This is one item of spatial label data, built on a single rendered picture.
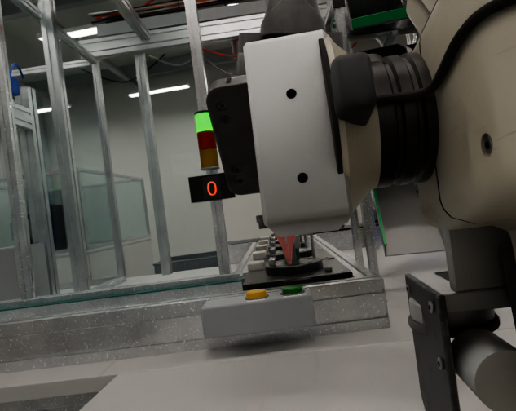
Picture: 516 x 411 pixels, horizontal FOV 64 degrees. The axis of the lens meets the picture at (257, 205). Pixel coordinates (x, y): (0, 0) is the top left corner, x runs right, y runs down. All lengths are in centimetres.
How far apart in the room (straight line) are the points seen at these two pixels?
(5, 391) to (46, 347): 10
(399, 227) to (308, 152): 79
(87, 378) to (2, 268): 105
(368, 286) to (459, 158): 65
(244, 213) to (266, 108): 1140
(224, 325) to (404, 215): 50
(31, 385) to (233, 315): 40
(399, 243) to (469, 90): 78
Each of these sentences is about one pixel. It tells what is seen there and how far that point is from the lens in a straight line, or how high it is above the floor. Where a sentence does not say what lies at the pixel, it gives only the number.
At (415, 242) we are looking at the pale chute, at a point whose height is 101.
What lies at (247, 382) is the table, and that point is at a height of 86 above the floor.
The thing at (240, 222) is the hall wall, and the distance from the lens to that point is 1167.
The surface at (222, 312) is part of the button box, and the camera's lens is 79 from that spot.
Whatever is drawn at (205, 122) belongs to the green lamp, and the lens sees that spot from 114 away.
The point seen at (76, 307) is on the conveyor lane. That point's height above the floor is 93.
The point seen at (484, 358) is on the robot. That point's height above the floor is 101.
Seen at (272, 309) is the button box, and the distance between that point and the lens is 78.
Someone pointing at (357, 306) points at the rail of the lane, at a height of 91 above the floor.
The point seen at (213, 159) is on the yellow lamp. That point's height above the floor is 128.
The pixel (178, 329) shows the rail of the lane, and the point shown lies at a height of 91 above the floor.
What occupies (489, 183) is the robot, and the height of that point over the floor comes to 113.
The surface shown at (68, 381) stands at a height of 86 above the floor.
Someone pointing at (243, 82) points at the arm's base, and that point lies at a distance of 27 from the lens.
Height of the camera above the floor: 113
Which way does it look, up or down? 1 degrees up
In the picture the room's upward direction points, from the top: 7 degrees counter-clockwise
